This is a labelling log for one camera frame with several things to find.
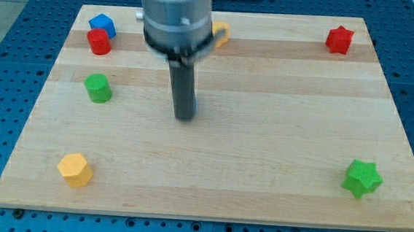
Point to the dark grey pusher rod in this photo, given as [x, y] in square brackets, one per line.
[182, 79]

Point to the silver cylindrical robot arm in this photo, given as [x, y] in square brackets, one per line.
[181, 31]

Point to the yellow block behind arm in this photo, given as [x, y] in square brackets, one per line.
[221, 33]

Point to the blue cube block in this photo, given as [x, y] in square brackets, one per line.
[104, 22]

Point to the green cylinder block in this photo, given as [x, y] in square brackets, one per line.
[98, 88]

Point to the red cylinder block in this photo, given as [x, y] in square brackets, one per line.
[99, 41]

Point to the wooden board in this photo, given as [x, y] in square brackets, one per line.
[279, 120]

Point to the yellow hexagon block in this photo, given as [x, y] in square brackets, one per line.
[75, 170]

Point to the red star block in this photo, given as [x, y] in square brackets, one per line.
[339, 40]

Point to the green star block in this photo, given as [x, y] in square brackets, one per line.
[361, 178]

